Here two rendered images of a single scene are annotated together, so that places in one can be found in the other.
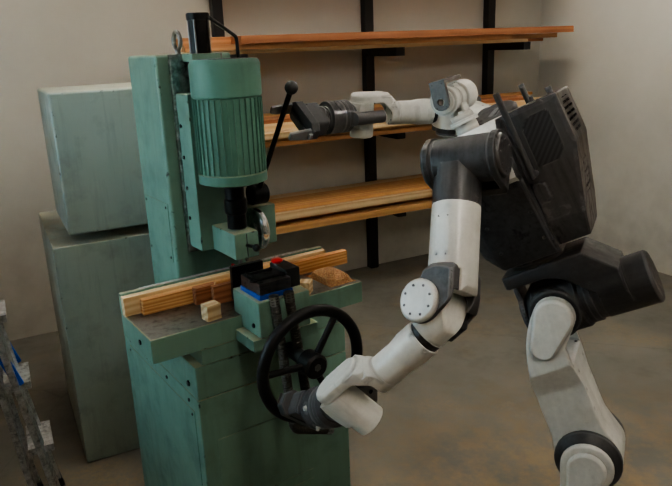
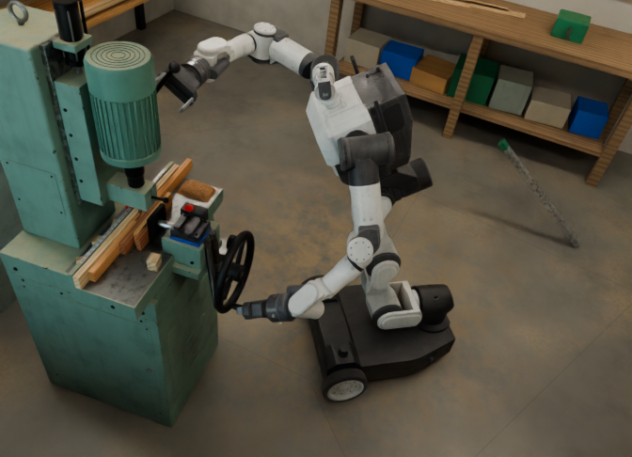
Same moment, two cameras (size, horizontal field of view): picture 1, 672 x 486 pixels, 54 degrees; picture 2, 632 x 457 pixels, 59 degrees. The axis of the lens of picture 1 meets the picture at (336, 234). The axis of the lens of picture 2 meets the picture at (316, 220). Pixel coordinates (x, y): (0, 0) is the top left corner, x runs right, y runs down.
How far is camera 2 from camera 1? 1.07 m
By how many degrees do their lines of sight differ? 45
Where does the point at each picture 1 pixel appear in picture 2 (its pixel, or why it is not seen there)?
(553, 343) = not seen: hidden behind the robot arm
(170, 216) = (60, 183)
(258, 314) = (199, 257)
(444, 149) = (359, 151)
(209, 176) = (124, 160)
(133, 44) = not seen: outside the picture
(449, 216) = (370, 196)
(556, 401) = not seen: hidden behind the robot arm
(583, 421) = (384, 249)
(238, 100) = (148, 97)
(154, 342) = (136, 307)
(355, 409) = (315, 310)
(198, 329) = (155, 281)
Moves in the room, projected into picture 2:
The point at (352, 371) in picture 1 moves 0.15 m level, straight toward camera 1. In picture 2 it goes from (318, 294) to (349, 330)
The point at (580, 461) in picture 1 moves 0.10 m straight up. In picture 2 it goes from (385, 270) to (389, 252)
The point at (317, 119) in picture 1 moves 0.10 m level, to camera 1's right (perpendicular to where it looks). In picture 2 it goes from (193, 86) to (221, 78)
